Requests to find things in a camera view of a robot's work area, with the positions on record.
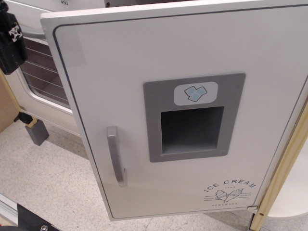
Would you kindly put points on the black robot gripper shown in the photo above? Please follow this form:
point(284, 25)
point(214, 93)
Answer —
point(12, 46)

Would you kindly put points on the white toy fridge door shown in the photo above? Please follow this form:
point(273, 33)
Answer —
point(104, 57)

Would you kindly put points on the white toy oven door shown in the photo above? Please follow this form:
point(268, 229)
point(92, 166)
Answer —
point(36, 83)

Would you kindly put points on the light wooden side board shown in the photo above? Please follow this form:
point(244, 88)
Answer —
point(9, 106)

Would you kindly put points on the grey kitchen foot block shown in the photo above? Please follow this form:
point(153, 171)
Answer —
point(38, 133)

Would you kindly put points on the grey ice dispenser panel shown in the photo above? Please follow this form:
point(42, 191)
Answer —
point(193, 117)

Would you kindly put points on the grey oven door handle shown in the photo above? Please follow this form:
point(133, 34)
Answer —
point(34, 35)

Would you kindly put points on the grey fridge door handle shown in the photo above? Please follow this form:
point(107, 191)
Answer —
point(114, 149)

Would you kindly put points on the aluminium rail with black base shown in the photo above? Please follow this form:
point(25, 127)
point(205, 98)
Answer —
point(18, 218)

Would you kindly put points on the wooden fridge cabinet frame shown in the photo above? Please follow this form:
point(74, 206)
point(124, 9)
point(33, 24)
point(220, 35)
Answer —
point(290, 153)

